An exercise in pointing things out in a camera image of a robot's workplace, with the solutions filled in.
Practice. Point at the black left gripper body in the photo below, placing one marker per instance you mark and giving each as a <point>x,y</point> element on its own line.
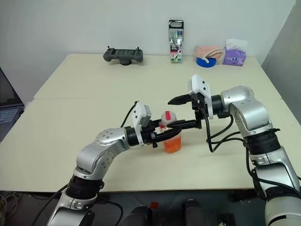
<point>148,136</point>

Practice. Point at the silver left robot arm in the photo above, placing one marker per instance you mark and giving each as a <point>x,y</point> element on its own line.
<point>94,153</point>

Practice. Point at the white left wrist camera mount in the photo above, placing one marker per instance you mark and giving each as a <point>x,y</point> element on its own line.
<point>139,115</point>

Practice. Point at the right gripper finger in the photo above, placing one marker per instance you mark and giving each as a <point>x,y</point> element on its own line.
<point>187,124</point>
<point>179,100</point>

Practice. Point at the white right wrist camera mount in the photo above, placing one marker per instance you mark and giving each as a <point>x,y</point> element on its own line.
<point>200,88</point>

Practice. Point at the pink towel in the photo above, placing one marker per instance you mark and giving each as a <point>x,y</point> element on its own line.
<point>209,52</point>

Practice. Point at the blue tape roll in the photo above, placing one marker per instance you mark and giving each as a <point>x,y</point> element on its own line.
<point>206,62</point>

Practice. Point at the small red piece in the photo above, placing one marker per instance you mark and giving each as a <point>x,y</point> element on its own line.
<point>154,205</point>

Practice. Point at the gray handheld remote controller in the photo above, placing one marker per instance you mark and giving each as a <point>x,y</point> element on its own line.
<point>123,55</point>

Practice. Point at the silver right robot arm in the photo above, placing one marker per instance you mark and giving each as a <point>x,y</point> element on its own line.
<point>251,117</point>

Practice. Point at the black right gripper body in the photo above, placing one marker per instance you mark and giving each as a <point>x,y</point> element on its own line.
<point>198,110</point>

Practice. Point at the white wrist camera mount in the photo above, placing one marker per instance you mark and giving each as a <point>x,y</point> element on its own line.
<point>139,115</point>
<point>200,88</point>

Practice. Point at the purple tissue pack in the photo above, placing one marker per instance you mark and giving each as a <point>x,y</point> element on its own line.
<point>235,54</point>

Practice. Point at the marker pen pack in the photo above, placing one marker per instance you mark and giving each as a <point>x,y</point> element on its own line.
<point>176,42</point>

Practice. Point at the gray laptop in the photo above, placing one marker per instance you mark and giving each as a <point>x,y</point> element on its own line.
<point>8,103</point>

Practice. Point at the dark rounded shape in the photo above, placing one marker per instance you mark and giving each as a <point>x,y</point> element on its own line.
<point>136,216</point>
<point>194,212</point>

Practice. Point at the plastic bottle with orange drink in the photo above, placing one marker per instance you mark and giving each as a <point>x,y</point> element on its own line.
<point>172,144</point>

